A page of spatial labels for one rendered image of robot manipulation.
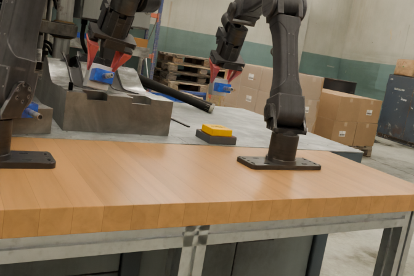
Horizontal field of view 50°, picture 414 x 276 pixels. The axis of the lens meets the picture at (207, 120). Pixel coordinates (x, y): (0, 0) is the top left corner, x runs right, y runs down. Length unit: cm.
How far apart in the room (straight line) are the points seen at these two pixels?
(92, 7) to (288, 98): 112
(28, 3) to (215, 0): 786
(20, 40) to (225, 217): 42
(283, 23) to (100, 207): 64
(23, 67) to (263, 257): 94
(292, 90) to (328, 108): 460
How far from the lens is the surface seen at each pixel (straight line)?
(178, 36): 829
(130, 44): 102
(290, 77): 103
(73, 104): 105
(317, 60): 985
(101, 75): 101
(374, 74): 945
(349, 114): 570
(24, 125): 99
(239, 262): 138
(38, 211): 62
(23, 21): 76
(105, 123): 107
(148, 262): 124
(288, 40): 106
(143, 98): 114
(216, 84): 142
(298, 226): 88
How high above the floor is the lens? 103
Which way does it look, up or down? 9 degrees down
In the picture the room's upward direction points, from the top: 9 degrees clockwise
